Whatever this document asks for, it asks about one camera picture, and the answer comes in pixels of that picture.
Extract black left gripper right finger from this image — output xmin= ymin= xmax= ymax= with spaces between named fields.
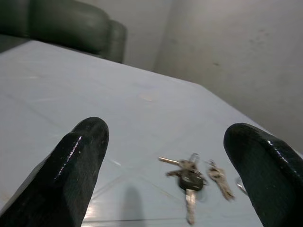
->
xmin=223 ymin=122 xmax=303 ymax=227

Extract bunch of silver keys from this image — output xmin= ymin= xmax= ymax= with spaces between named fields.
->
xmin=158 ymin=153 xmax=235 ymax=225

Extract dark green leather sofa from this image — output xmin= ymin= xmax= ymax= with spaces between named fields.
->
xmin=0 ymin=0 xmax=128 ymax=64

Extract silver key ring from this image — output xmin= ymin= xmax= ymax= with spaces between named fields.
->
xmin=234 ymin=177 xmax=248 ymax=196

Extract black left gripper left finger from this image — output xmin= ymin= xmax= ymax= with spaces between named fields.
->
xmin=0 ymin=116 xmax=110 ymax=227

